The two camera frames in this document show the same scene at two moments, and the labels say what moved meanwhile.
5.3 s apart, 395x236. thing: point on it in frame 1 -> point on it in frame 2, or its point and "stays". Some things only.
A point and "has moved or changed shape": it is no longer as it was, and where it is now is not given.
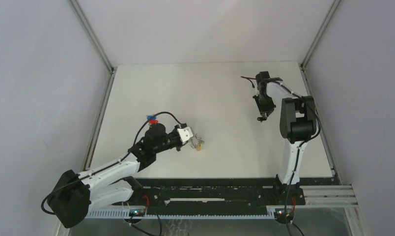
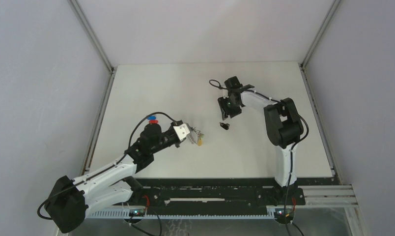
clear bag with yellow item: x=196 y=142 has moved or changed shape
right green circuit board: x=280 y=214 stays
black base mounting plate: x=202 y=194 stays
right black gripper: x=268 y=109 -> x=222 y=103
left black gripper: x=175 y=131 stays
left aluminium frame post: x=97 y=43 stays
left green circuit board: x=136 y=212 stays
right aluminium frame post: x=304 y=60 stays
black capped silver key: x=261 y=119 -> x=225 y=126
